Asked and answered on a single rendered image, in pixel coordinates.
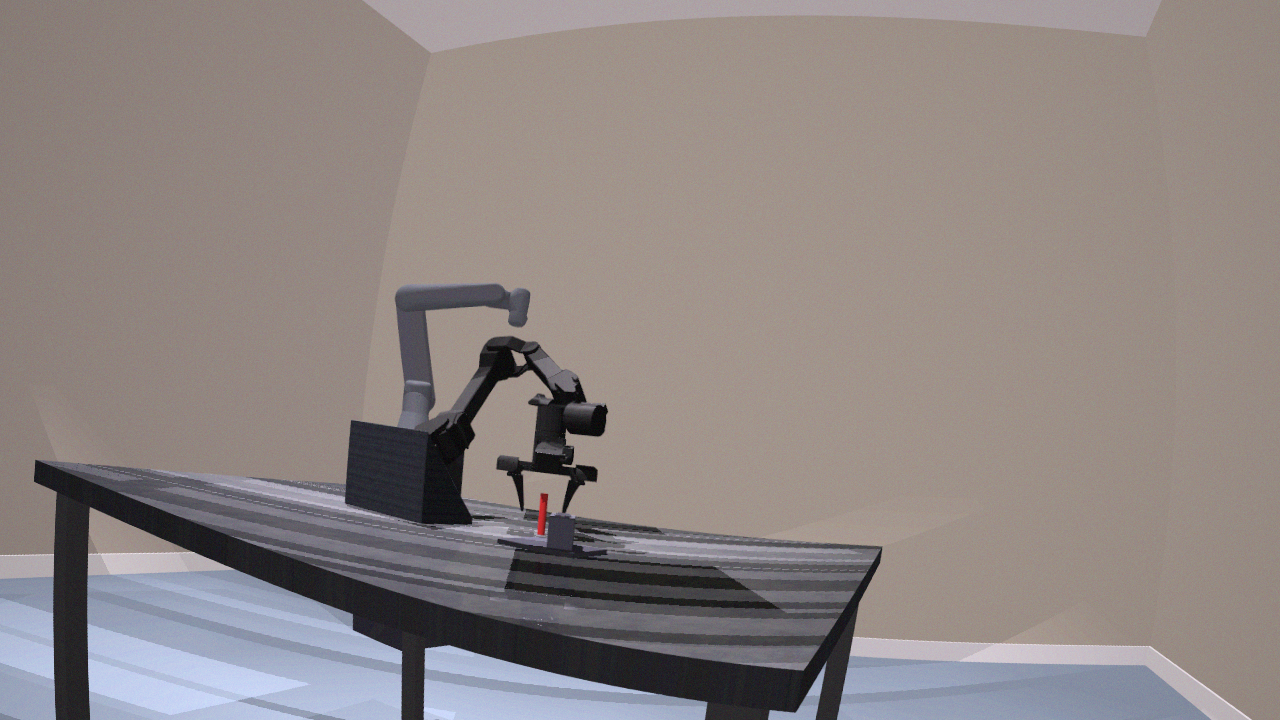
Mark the red peg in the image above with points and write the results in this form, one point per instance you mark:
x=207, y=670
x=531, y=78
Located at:
x=542, y=514

